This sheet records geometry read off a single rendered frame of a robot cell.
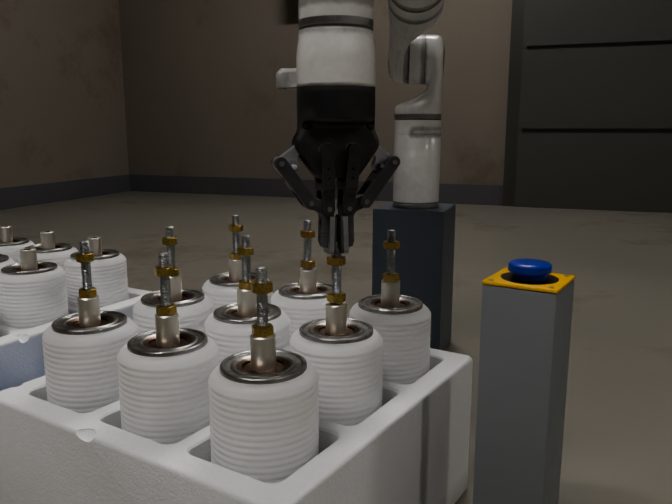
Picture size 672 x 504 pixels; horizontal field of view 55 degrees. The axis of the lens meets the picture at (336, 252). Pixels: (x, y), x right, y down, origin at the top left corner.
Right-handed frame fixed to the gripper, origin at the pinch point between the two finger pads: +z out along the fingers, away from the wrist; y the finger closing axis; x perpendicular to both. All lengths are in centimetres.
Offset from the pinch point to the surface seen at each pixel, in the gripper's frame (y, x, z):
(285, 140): 70, 360, -1
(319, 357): -2.8, -3.8, 11.3
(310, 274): 1.2, 15.5, 7.7
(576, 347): 67, 49, 35
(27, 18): -80, 366, -72
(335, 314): -0.4, -1.1, 8.0
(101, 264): -25, 45, 11
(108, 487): -22.6, -3.9, 21.6
